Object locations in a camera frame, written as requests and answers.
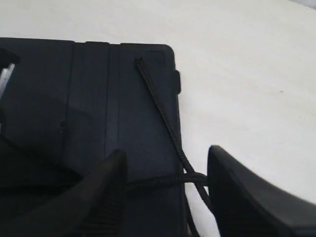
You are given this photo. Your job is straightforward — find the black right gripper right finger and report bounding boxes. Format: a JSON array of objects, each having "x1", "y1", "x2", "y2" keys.
[{"x1": 207, "y1": 146, "x2": 316, "y2": 237}]

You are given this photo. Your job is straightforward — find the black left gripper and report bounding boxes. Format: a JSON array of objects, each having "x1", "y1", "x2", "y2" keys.
[{"x1": 0, "y1": 48, "x2": 84, "y2": 193}]

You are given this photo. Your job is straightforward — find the black cord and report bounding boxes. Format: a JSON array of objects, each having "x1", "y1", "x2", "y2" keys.
[{"x1": 125, "y1": 57, "x2": 223, "y2": 237}]

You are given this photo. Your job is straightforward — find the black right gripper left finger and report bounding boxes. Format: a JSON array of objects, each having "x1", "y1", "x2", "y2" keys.
[{"x1": 0, "y1": 150, "x2": 127, "y2": 237}]

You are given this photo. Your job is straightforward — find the black plastic carrying case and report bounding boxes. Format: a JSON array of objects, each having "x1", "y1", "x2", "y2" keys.
[{"x1": 0, "y1": 38, "x2": 188, "y2": 237}]

